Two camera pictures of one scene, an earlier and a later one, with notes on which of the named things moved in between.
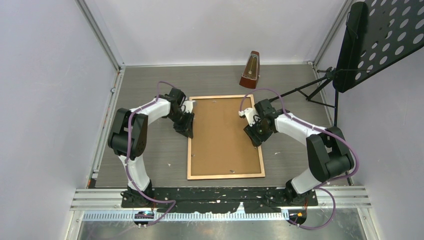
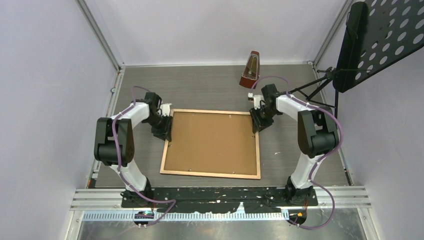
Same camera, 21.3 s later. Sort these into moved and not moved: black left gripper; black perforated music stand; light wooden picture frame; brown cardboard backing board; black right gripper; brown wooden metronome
Moved: black left gripper; black right gripper; light wooden picture frame; brown cardboard backing board
Not moved: brown wooden metronome; black perforated music stand
